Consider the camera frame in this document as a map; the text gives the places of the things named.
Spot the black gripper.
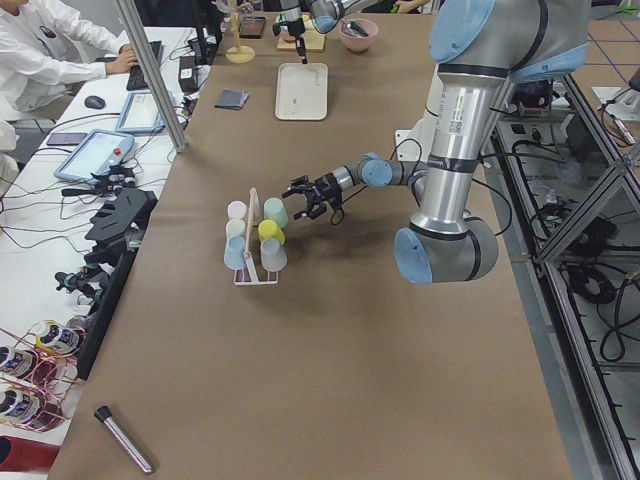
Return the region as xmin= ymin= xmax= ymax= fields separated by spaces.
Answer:
xmin=281 ymin=174 xmax=343 ymax=220

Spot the green plastic cup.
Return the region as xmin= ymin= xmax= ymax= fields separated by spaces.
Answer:
xmin=263 ymin=197 xmax=289 ymax=229

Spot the cream rabbit tray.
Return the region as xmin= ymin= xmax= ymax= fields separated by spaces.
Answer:
xmin=275 ymin=63 xmax=328 ymax=121

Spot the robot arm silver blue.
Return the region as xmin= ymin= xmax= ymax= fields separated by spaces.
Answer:
xmin=288 ymin=1 xmax=591 ymax=284
xmin=272 ymin=0 xmax=375 ymax=65

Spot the yellow plastic cup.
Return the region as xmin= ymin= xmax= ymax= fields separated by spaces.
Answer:
xmin=258 ymin=219 xmax=286 ymax=245

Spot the grey plastic cup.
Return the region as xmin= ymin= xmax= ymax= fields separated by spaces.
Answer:
xmin=260 ymin=237 xmax=288 ymax=272

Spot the pink plastic cup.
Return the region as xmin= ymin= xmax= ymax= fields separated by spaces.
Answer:
xmin=227 ymin=200 xmax=248 ymax=220

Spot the white plastic cup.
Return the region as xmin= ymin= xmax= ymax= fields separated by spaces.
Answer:
xmin=225 ymin=218 xmax=246 ymax=240

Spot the blue plastic cup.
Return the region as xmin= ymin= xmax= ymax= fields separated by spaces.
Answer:
xmin=223 ymin=236 xmax=246 ymax=271

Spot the grey folded cloth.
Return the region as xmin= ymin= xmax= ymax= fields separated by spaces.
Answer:
xmin=214 ymin=89 xmax=249 ymax=110

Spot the wooden mug tree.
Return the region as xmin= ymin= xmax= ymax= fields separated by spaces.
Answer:
xmin=211 ymin=1 xmax=255 ymax=64

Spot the bamboo cutting board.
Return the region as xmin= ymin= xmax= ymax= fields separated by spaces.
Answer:
xmin=276 ymin=27 xmax=325 ymax=52

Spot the pink bowl with ice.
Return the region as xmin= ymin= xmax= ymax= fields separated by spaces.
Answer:
xmin=339 ymin=18 xmax=379 ymax=53

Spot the steel ice scoop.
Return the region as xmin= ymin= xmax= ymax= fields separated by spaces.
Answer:
xmin=342 ymin=20 xmax=369 ymax=38

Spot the blue teach pendant far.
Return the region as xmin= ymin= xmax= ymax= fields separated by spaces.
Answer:
xmin=115 ymin=90 xmax=164 ymax=135

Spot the blue teach pendant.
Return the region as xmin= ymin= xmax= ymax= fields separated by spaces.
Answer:
xmin=115 ymin=90 xmax=164 ymax=135
xmin=53 ymin=129 xmax=135 ymax=183

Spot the black keyboard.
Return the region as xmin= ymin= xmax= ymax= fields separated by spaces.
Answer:
xmin=125 ymin=40 xmax=165 ymax=92

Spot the blue teach pendant near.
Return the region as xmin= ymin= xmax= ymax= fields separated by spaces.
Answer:
xmin=53 ymin=129 xmax=135 ymax=183

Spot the black computer mouse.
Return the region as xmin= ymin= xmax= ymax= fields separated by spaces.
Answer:
xmin=84 ymin=95 xmax=106 ymax=110

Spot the black smartphone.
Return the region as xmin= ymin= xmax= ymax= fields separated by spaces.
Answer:
xmin=46 ymin=132 xmax=87 ymax=147

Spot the steel tube black cap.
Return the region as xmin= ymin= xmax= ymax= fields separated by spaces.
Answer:
xmin=94 ymin=405 xmax=155 ymax=475

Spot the person in white shirt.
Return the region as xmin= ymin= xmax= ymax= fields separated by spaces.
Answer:
xmin=1 ymin=1 xmax=138 ymax=118

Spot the white wire cup rack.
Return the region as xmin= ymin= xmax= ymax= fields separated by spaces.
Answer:
xmin=234 ymin=186 xmax=279 ymax=286

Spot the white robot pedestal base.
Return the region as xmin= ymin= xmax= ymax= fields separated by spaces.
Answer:
xmin=395 ymin=71 xmax=443 ymax=162

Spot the aluminium frame post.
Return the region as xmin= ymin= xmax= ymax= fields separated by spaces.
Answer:
xmin=115 ymin=0 xmax=187 ymax=153

